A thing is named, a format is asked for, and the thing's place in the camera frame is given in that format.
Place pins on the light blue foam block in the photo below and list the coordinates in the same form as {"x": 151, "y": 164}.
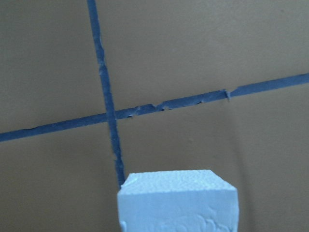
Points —
{"x": 178, "y": 201}

